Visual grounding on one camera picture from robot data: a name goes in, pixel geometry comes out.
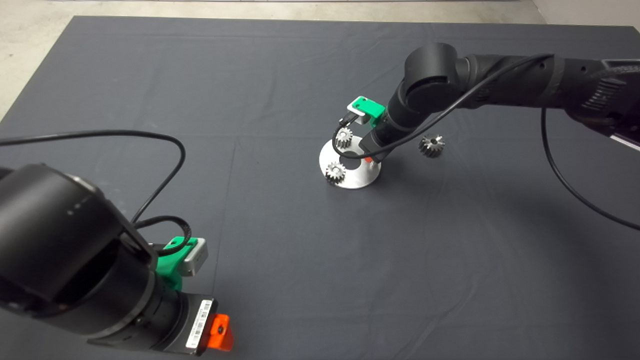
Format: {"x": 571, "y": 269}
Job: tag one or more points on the silver camera box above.
{"x": 356, "y": 117}
{"x": 195, "y": 256}

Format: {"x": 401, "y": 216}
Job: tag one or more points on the dark grey table cloth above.
{"x": 300, "y": 250}

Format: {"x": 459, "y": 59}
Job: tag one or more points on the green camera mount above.
{"x": 171, "y": 266}
{"x": 370, "y": 109}

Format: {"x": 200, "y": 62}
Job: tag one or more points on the round metal plate with hole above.
{"x": 357, "y": 177}

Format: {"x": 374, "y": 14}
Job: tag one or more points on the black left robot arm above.
{"x": 55, "y": 250}

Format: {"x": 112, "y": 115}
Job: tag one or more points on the large steel gear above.
{"x": 431, "y": 146}

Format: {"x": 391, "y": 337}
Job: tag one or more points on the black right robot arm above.
{"x": 490, "y": 80}

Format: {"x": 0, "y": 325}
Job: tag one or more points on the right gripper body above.
{"x": 380, "y": 147}

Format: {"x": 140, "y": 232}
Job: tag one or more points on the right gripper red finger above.
{"x": 369, "y": 160}

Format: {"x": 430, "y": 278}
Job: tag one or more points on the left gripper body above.
{"x": 189, "y": 322}

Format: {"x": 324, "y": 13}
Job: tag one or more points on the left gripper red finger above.
{"x": 220, "y": 333}

